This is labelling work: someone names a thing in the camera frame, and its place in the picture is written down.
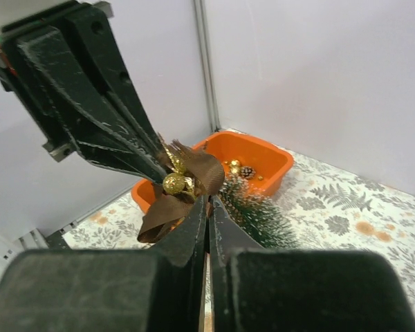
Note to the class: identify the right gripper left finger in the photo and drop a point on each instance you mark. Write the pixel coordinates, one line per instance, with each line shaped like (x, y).
(155, 289)

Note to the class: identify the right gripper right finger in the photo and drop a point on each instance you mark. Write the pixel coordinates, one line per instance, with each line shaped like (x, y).
(257, 289)

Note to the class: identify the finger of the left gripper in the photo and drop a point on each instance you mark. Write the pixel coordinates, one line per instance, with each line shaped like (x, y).
(107, 123)

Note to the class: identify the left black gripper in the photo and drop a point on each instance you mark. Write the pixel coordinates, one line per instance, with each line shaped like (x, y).
(31, 54)

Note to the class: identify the small green christmas tree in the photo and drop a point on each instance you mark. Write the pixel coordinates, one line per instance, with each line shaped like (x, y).
(256, 214)

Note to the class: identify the brown leaf decoration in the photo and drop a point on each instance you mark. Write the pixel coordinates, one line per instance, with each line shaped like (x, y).
(191, 173)

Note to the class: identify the orange plastic bin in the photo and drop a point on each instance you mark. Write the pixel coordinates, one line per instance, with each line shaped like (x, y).
(270, 162)

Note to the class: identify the frosted pine cone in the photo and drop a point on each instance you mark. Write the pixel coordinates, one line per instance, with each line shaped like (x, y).
(247, 172)

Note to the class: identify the small gold ornament cluster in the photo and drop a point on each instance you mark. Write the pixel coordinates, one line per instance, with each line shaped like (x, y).
(233, 169)

